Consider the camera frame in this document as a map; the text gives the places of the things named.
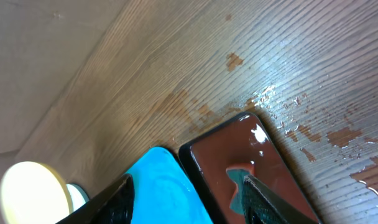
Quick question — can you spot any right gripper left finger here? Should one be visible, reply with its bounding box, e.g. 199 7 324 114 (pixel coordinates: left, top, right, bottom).
57 174 135 224

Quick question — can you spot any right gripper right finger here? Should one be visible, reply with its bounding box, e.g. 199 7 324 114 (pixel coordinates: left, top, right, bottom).
241 175 318 224

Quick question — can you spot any orange sponge with dark scourer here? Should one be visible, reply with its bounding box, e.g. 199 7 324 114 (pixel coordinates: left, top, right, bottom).
226 163 255 215

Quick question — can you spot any yellow plate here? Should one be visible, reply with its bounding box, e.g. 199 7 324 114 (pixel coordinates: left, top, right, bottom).
0 161 73 224

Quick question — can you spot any light blue plate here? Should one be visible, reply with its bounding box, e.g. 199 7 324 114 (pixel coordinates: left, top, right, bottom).
67 184 90 212

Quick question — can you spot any blue plastic tray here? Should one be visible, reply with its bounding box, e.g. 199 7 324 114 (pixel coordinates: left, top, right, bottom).
127 147 212 224

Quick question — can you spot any dark red rectangular tray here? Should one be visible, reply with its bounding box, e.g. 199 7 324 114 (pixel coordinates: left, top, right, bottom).
178 112 320 223

